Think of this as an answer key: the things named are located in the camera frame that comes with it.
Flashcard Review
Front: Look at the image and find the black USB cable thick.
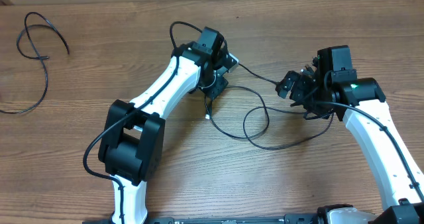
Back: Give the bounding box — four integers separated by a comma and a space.
203, 63, 282, 140

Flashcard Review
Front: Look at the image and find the black USB cable thin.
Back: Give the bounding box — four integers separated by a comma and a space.
0, 11, 70, 115

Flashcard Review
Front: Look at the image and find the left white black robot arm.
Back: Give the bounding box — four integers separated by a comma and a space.
83, 27, 239, 223

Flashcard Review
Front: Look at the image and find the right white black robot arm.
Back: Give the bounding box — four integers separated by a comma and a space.
276, 45, 423, 223

